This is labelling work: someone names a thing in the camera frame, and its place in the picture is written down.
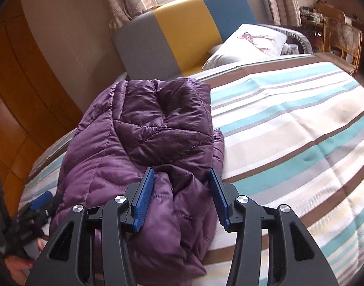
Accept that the person's left hand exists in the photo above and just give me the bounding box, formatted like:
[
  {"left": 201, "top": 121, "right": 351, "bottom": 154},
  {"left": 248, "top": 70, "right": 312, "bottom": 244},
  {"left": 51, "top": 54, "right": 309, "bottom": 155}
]
[{"left": 4, "top": 239, "right": 46, "bottom": 278}]

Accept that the purple quilted jacket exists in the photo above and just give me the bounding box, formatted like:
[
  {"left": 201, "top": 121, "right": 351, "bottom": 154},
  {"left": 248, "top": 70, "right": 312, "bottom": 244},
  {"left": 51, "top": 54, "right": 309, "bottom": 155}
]
[{"left": 49, "top": 77, "right": 226, "bottom": 286}]

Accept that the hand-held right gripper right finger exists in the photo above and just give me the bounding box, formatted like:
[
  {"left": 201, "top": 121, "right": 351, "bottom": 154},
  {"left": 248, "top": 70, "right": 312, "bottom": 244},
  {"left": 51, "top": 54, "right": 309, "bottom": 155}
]
[{"left": 207, "top": 169, "right": 339, "bottom": 286}]

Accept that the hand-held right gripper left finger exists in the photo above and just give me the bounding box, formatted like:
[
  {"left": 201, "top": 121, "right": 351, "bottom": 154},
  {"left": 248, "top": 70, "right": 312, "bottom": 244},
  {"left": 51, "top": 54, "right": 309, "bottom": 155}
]
[{"left": 25, "top": 167, "right": 156, "bottom": 286}]

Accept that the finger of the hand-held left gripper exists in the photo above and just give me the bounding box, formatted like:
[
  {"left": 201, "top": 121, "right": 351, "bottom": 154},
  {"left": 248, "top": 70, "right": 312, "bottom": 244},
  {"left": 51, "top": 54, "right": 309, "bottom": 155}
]
[
  {"left": 21, "top": 191, "right": 54, "bottom": 215},
  {"left": 16, "top": 210, "right": 51, "bottom": 233}
]

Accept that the beige patterned curtain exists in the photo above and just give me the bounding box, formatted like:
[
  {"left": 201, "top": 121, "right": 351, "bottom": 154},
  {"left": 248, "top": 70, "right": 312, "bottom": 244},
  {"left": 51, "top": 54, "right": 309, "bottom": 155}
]
[
  {"left": 259, "top": 0, "right": 302, "bottom": 27},
  {"left": 98, "top": 0, "right": 159, "bottom": 30}
]

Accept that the cluttered wooden desk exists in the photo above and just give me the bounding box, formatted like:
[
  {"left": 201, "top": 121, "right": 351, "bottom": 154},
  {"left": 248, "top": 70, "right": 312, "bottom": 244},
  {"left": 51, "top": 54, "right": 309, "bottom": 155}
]
[{"left": 299, "top": 0, "right": 330, "bottom": 52}]

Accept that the striped bed sheet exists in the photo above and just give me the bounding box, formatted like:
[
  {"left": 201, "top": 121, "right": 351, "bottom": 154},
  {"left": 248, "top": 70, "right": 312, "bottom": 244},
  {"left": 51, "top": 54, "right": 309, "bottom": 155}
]
[{"left": 19, "top": 54, "right": 364, "bottom": 286}]

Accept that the white printed pillow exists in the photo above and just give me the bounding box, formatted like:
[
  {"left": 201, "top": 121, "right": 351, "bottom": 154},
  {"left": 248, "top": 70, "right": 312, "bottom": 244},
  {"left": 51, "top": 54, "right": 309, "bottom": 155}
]
[{"left": 202, "top": 23, "right": 288, "bottom": 70}]

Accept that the grey baby cot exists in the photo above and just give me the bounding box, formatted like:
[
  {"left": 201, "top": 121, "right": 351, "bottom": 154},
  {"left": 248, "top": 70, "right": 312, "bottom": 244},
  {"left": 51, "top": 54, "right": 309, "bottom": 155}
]
[{"left": 267, "top": 25, "right": 316, "bottom": 56}]

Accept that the grey yellow blue headboard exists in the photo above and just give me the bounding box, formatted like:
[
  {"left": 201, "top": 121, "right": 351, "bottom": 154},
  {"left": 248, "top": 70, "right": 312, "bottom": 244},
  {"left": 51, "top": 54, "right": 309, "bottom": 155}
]
[{"left": 111, "top": 0, "right": 258, "bottom": 82}]

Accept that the rattan chair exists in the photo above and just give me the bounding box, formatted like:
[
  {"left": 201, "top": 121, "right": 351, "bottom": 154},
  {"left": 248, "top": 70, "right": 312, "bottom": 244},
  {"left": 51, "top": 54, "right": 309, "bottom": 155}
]
[{"left": 314, "top": 4, "right": 364, "bottom": 76}]

